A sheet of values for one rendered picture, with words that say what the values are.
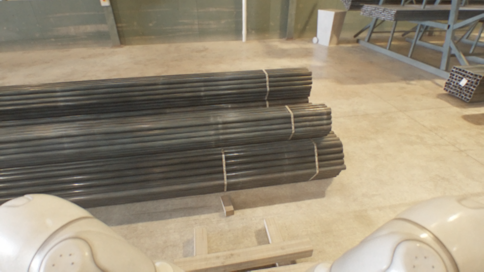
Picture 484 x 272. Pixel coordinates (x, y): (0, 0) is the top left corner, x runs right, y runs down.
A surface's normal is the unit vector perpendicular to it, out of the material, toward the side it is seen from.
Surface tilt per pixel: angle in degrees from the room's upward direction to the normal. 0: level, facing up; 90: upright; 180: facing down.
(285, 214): 0
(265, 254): 0
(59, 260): 23
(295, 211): 0
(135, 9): 90
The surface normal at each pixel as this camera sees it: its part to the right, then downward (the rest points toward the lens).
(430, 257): -0.04, -0.55
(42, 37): 0.16, 0.50
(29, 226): -0.06, -0.77
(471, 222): 0.15, -0.70
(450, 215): -0.04, -0.91
